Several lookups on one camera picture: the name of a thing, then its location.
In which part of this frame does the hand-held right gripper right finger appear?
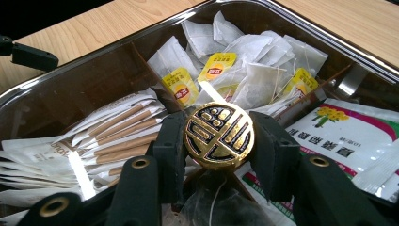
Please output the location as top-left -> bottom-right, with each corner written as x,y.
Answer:
248,111 -> 302,204

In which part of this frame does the stack of brown-striped white sachets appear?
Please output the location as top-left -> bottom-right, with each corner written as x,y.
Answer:
0,87 -> 168,226

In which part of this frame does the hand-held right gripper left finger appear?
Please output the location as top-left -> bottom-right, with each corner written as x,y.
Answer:
152,111 -> 189,205

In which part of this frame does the square metal tin box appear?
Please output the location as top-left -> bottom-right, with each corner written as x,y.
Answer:
0,0 -> 399,226

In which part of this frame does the pile of yellow-tag tea bags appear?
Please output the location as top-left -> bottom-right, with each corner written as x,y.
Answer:
146,10 -> 330,116

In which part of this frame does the gold round knob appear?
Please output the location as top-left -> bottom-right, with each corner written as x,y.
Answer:
182,100 -> 256,172

